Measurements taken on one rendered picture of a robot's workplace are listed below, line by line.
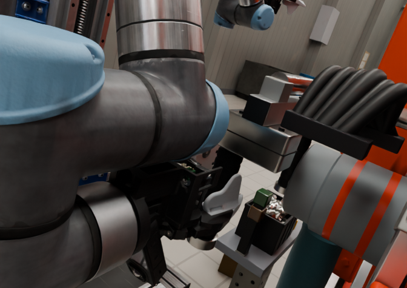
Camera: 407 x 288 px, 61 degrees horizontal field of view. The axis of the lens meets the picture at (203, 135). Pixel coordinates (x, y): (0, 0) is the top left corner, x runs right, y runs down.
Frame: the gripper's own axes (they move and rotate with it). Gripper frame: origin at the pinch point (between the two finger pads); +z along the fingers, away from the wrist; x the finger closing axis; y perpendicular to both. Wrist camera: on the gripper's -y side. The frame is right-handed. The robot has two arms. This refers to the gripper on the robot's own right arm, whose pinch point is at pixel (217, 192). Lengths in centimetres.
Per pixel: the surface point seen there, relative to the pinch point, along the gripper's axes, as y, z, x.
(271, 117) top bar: 13.2, -2.5, -4.5
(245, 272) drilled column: -56, 68, 10
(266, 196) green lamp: -17, 49, 7
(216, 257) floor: -83, 104, 35
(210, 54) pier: -13, 432, 281
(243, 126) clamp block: 10.8, -2.5, -1.6
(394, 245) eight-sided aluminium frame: 8.8, -10.0, -20.7
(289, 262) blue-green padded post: -18.3, 26.1, -8.6
